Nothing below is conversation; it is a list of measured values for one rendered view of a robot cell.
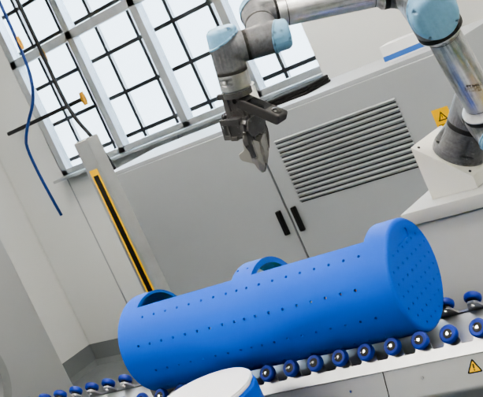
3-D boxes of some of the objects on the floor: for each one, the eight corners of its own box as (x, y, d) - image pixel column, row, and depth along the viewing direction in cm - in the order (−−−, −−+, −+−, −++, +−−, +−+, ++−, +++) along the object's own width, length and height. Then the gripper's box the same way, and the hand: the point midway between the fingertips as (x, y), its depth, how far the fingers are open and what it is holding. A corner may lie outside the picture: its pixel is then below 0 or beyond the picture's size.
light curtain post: (294, 582, 344) (83, 139, 321) (308, 581, 341) (97, 133, 317) (287, 594, 339) (72, 144, 316) (301, 593, 336) (86, 139, 312)
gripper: (230, 85, 242) (252, 165, 249) (209, 98, 236) (232, 179, 242) (258, 82, 237) (280, 164, 244) (238, 94, 230) (261, 178, 237)
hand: (265, 166), depth 241 cm, fingers closed
